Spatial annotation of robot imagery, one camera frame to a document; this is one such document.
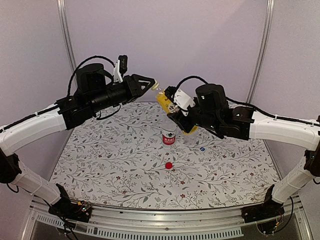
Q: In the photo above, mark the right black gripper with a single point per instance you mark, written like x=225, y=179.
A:
x=177, y=116

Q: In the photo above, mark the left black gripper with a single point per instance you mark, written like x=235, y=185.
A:
x=133, y=85

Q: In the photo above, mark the pale yellow bottle cap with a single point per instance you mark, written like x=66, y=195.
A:
x=155, y=86

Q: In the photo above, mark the clear plastic bottle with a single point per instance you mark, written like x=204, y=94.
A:
x=189, y=139

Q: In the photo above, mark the red cap water bottle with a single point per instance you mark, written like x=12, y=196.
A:
x=168, y=132

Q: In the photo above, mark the yellow juice bottle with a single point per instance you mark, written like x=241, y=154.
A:
x=160, y=97

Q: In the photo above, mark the red bottle cap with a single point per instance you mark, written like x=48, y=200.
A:
x=168, y=165

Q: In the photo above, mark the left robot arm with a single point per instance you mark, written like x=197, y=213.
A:
x=96, y=90

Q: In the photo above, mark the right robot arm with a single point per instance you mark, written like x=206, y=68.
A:
x=210, y=110

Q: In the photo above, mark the floral table mat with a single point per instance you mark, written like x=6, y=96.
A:
x=120, y=161

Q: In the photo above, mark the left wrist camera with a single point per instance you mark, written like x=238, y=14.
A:
x=121, y=67

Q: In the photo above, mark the left metal frame post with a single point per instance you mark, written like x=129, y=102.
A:
x=61, y=5

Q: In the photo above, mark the metal frame post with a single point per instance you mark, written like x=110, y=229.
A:
x=270, y=5
x=61, y=5

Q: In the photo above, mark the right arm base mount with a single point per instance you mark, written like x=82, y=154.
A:
x=267, y=209

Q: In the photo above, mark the right metal frame post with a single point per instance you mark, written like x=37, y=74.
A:
x=270, y=5

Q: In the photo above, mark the aluminium front rail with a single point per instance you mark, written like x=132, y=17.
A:
x=119, y=223

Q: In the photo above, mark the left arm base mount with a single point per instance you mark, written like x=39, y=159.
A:
x=65, y=208

